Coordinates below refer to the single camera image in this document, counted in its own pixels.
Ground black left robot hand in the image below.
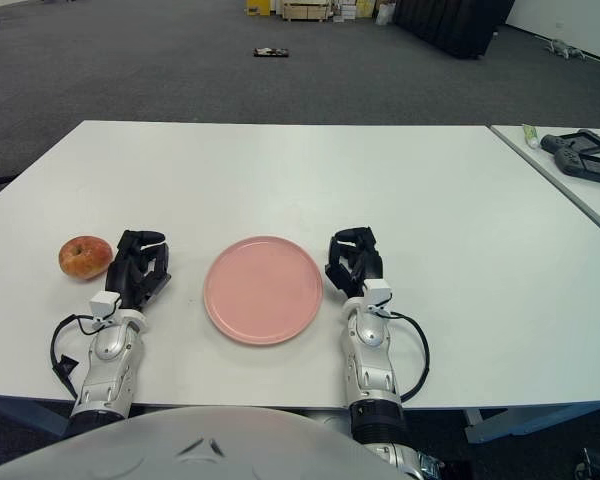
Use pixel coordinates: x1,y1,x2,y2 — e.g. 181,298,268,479
104,229,174,309

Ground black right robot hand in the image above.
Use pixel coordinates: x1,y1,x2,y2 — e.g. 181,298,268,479
323,226,385,302

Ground red yellow apple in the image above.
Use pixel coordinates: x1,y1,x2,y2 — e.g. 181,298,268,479
58,235,114,283

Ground pink round plate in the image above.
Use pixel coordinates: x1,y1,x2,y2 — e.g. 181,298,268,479
203,235,325,347

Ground white right wrist module box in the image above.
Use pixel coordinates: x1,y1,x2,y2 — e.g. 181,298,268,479
363,279,393,308

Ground white wrist module box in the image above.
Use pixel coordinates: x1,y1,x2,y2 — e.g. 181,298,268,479
89,292,122,319
363,279,393,308

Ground white left wrist module box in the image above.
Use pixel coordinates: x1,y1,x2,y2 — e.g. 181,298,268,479
89,292,122,319

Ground grey robot torso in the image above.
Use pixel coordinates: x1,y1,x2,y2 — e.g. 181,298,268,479
0,404,416,480

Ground stacked white cartons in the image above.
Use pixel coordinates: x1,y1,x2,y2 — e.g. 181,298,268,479
329,0,379,24

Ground black handheld controller with antennas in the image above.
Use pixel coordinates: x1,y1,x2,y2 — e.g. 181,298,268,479
539,128,600,156

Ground black curtain partition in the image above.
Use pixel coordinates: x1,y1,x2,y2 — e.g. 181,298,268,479
392,0,517,61

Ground wooden crate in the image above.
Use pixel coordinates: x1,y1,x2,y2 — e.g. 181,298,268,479
281,0,331,22

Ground grey quadruped robot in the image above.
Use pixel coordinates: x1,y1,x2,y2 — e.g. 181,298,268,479
545,38,587,61

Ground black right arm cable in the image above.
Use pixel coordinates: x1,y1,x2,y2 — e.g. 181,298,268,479
374,307,431,403

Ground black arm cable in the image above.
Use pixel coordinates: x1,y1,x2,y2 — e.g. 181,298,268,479
49,313,100,400
374,307,431,403

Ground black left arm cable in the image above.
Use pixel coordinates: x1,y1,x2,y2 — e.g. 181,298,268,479
49,313,100,400

